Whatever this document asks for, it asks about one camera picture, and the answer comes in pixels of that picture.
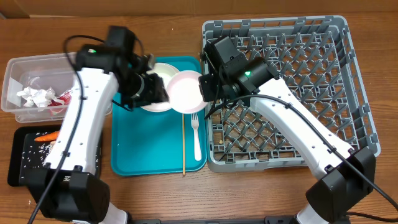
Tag red snack wrapper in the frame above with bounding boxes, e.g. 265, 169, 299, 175
49, 89, 73, 106

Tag clear plastic bin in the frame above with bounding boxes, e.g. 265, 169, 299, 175
1, 54, 78, 123

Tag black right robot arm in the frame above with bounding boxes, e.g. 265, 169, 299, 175
199, 35, 376, 223

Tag grey dishwasher rack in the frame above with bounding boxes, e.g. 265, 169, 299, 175
202, 16, 381, 172

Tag white plastic fork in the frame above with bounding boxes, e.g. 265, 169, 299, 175
191, 113, 202, 161

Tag wooden chopstick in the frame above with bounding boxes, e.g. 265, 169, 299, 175
182, 114, 186, 177

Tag food scraps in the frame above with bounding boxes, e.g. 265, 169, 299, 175
21, 139, 100, 175

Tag white napkin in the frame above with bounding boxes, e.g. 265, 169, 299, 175
16, 87, 57, 108

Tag black plastic tray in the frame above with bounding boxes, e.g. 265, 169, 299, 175
7, 124, 103, 187

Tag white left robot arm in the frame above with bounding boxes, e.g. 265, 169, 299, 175
24, 26, 169, 223

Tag orange carrot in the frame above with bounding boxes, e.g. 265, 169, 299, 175
34, 131, 60, 142

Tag pink bowl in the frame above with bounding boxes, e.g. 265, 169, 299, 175
166, 70, 208, 114

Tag pale green bowl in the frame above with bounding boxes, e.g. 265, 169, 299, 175
147, 63, 179, 88

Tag teal plastic tray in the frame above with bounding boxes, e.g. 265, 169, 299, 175
110, 55, 208, 177

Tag pink plate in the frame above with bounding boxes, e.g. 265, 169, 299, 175
142, 101, 171, 113

